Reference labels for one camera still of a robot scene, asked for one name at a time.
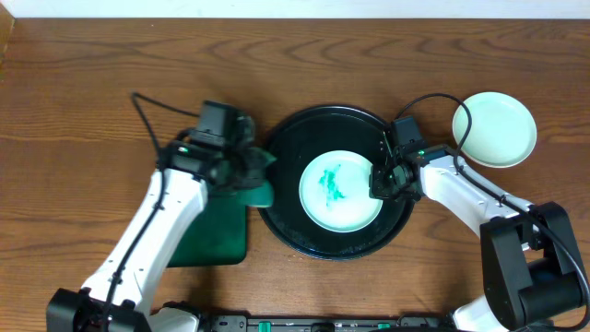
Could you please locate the mint plate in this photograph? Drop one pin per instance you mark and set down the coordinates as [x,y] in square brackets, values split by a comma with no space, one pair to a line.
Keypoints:
[334,192]
[497,130]

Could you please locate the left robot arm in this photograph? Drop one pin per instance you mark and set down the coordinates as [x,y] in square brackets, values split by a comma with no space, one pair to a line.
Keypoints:
[118,296]

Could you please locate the mint plate front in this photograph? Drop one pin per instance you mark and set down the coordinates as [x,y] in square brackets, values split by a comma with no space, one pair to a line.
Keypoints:
[334,192]

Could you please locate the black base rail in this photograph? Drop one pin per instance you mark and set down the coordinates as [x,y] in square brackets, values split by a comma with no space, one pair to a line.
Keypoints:
[241,323]

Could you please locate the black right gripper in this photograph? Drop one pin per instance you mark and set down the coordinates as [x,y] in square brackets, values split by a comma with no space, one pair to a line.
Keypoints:
[376,188]

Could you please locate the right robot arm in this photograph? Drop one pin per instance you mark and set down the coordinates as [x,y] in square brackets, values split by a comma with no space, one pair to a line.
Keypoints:
[531,264]

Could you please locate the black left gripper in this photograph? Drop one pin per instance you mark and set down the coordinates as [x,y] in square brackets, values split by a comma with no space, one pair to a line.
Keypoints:
[246,166]

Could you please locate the black round tray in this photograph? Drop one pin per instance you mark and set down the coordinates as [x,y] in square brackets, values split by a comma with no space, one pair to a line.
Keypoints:
[295,142]

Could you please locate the green rectangular tray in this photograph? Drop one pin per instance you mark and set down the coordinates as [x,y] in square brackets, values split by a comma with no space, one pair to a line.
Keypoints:
[217,236]

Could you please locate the green yellow sponge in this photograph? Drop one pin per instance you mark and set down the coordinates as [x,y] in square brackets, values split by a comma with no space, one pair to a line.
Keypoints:
[261,196]

